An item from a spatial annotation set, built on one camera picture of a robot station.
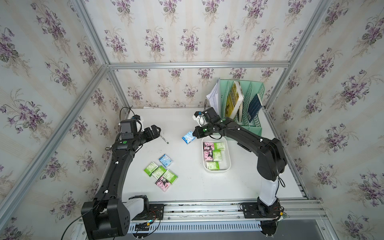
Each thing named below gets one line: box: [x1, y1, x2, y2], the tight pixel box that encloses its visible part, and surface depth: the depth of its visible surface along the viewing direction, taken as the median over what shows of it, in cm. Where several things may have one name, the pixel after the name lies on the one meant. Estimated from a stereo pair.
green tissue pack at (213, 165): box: [206, 161, 221, 171], surface depth 88 cm
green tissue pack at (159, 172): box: [151, 165, 167, 180], surface depth 86 cm
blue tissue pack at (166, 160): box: [158, 153, 174, 168], surface depth 90 cm
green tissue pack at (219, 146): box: [214, 142, 226, 150], surface depth 96 cm
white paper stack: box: [206, 83, 219, 113], surface depth 92 cm
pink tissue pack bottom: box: [155, 176, 171, 192], surface depth 82 cm
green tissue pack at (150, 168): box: [143, 161, 159, 177], surface depth 87 cm
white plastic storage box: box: [202, 136, 232, 172], surface depth 92 cm
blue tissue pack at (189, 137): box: [181, 130, 196, 145], surface depth 88 cm
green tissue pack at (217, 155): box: [212, 149, 223, 162], surface depth 92 cm
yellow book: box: [225, 81, 244, 119], surface depth 98 cm
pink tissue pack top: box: [203, 142, 215, 150], surface depth 96 cm
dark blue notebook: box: [247, 93, 263, 123], surface depth 107 cm
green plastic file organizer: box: [218, 79, 266, 137], surface depth 106 cm
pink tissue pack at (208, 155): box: [203, 149, 214, 162], surface depth 92 cm
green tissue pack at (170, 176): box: [162, 169, 179, 185], surface depth 84 cm
